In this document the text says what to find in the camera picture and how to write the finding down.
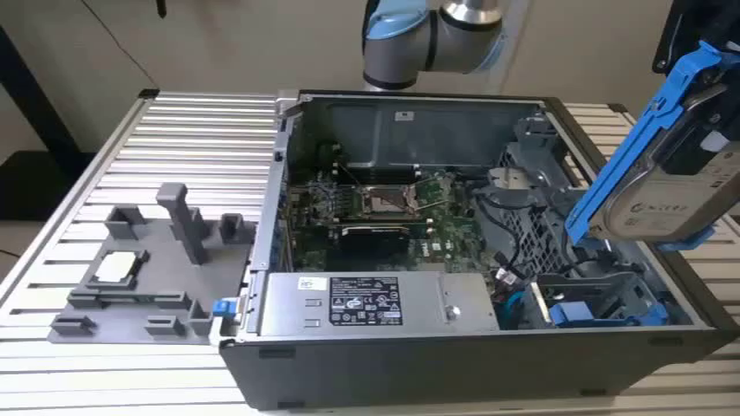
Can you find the grey power supply unit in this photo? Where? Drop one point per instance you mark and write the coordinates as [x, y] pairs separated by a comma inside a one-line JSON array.
[[421, 303]]

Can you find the grey parts rack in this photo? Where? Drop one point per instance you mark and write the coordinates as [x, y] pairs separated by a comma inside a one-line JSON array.
[[168, 281]]

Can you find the grey perforated drive cage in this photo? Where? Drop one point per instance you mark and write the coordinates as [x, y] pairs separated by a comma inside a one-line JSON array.
[[537, 234]]

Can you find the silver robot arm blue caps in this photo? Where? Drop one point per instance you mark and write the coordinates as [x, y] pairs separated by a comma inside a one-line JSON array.
[[404, 47]]

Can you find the black and grey PC case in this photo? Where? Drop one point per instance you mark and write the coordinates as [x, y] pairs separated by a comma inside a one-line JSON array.
[[404, 372]]

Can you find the green motherboard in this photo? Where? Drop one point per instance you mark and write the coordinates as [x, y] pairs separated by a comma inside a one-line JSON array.
[[312, 242]]

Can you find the silver CPU plate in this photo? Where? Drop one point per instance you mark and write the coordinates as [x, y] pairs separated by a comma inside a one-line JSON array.
[[119, 265]]

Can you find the metal locking lever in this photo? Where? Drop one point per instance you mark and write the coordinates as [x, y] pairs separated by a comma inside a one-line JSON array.
[[351, 174]]

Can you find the blue case latch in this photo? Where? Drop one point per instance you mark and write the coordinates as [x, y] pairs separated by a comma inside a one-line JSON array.
[[224, 307]]

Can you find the empty blue disk carrier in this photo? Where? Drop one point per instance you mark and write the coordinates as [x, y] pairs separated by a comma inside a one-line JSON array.
[[569, 314]]

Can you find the black RAM slot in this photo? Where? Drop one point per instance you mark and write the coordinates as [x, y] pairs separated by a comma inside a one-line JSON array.
[[381, 221], [419, 225]]

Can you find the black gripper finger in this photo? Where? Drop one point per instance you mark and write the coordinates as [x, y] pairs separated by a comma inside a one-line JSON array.
[[688, 151]]

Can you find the hard disk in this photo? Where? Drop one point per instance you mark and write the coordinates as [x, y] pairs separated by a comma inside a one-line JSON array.
[[653, 208]]

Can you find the grey disk bay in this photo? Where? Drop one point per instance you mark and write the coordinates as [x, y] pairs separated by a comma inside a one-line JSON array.
[[612, 294]]

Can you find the CPU socket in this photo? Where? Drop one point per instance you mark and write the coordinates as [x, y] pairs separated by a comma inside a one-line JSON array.
[[384, 200]]

